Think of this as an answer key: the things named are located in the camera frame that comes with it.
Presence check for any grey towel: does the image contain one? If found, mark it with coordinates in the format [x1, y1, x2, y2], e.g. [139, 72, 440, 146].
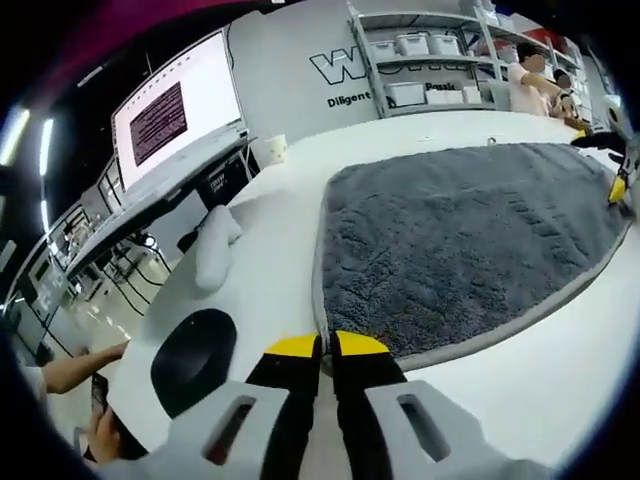
[312, 141, 639, 374]

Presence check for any black round stool seat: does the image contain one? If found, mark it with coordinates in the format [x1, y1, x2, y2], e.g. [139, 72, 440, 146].
[151, 308, 239, 420]

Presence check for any black phone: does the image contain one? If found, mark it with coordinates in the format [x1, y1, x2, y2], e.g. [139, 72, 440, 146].
[90, 373, 110, 414]

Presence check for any grey panel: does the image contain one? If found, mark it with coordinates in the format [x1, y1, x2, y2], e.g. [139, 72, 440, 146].
[482, 82, 511, 111]

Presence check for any grey metal shelf rack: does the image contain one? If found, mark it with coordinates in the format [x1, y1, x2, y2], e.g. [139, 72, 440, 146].
[347, 0, 586, 119]

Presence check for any white padded object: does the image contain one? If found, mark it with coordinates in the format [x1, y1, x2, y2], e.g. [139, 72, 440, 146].
[193, 203, 245, 292]

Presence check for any large white storage bin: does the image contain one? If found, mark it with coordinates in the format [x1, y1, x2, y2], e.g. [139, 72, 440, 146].
[385, 82, 426, 107]

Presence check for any grey standing desk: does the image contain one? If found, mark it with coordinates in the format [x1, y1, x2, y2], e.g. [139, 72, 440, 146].
[64, 132, 256, 281]

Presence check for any cabinet with label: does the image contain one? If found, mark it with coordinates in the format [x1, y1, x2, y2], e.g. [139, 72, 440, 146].
[196, 162, 259, 206]

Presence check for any white paper cup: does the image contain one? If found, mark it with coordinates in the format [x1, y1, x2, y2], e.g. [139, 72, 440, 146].
[263, 133, 290, 166]

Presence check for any large display screen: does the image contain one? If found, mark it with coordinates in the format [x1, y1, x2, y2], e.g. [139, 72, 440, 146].
[109, 27, 249, 194]

